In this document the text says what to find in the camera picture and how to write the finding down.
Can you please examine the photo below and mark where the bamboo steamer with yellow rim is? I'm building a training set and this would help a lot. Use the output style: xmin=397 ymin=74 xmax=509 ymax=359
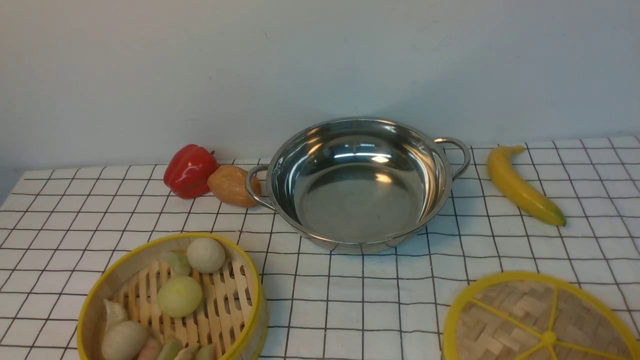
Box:
xmin=77 ymin=232 xmax=269 ymax=360

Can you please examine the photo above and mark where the woven bamboo steamer lid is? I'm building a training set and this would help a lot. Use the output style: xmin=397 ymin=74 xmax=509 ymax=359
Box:
xmin=442 ymin=271 xmax=640 ymax=360

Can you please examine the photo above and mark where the red bell pepper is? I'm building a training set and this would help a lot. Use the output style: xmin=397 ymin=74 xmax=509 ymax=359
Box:
xmin=163 ymin=144 xmax=220 ymax=199

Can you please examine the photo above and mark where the white round bun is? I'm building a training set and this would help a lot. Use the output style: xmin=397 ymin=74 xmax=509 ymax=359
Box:
xmin=186 ymin=237 xmax=226 ymax=274

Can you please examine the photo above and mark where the yellow banana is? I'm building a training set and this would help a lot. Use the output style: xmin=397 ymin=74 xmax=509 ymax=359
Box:
xmin=486 ymin=145 xmax=567 ymax=227

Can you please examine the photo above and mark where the pink dumpling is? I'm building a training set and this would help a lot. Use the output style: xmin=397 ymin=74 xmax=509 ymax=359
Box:
xmin=137 ymin=337 xmax=163 ymax=360

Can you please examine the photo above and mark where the large white bun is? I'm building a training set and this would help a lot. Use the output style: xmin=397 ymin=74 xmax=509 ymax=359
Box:
xmin=102 ymin=320 xmax=149 ymax=360

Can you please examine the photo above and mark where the white checkered tablecloth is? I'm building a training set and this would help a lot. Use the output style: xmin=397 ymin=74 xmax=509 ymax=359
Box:
xmin=0 ymin=136 xmax=640 ymax=360

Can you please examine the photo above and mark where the stainless steel two-handled pot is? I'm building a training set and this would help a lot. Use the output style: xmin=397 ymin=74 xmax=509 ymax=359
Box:
xmin=245 ymin=116 xmax=472 ymax=255

